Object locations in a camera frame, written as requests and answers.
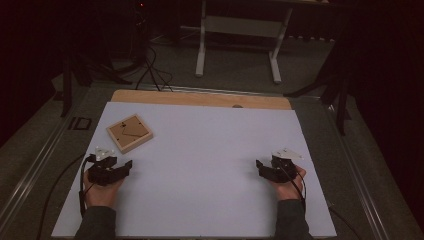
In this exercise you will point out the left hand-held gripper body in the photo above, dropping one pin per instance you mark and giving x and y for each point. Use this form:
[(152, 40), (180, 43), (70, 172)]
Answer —
[(101, 170)]

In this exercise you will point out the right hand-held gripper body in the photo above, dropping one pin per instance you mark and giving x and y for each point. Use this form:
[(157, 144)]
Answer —
[(283, 170)]

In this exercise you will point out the wooden picture frame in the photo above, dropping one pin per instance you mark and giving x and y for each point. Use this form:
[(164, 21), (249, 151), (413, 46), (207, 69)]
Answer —
[(130, 133)]

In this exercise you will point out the person's right hand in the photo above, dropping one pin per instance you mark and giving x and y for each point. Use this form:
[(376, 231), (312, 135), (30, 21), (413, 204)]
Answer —
[(288, 190)]

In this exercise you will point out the person's left hand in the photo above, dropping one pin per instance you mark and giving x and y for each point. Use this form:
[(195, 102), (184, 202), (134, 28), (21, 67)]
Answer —
[(101, 195)]

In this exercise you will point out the black floor socket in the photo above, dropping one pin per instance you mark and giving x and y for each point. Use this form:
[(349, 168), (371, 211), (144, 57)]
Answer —
[(80, 123)]

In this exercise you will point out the white table sheet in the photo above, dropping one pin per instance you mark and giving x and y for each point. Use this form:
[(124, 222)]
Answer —
[(216, 206)]

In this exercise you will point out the black tripod stand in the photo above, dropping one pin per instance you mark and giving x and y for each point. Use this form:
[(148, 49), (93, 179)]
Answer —
[(341, 110)]

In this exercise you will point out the metal floor rail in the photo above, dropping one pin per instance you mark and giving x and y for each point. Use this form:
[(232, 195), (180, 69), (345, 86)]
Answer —
[(200, 89), (33, 170), (353, 173)]

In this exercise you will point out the white metal table frame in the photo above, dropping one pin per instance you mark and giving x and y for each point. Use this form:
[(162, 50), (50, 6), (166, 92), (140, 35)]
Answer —
[(200, 50)]

